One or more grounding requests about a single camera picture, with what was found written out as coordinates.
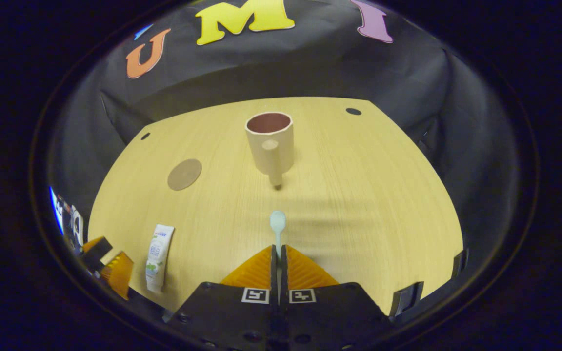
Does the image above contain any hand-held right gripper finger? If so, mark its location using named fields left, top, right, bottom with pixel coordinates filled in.
left=166, top=245, right=278, bottom=351
left=280, top=245, right=394, bottom=351

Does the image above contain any white toothpaste tube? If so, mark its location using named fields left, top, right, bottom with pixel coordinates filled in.
left=145, top=224, right=175, bottom=293

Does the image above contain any pale green toothbrush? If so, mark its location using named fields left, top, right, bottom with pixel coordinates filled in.
left=269, top=210, right=287, bottom=298

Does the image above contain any round brown coaster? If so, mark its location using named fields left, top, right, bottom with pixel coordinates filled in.
left=167, top=158, right=202, bottom=191

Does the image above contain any beige cup with handle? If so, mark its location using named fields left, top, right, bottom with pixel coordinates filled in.
left=244, top=112, right=295, bottom=189

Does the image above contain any black backdrop cloth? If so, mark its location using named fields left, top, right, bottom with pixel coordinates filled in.
left=47, top=0, right=530, bottom=312

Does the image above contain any black desk edge bracket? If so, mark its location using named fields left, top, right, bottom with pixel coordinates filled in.
left=452, top=249, right=468, bottom=279
left=391, top=281, right=424, bottom=317

